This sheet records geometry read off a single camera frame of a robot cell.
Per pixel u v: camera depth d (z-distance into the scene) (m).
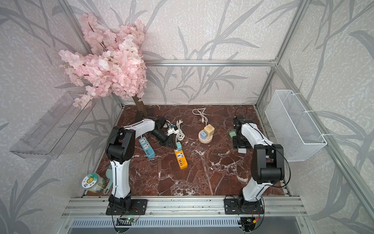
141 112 1.08
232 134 1.01
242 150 0.87
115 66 0.61
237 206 0.73
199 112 1.15
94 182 0.74
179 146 0.89
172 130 0.91
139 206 0.74
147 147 0.93
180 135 0.99
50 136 0.67
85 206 0.76
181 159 0.88
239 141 0.78
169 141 0.85
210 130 0.96
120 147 0.58
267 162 0.46
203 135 0.95
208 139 0.97
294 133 0.61
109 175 0.85
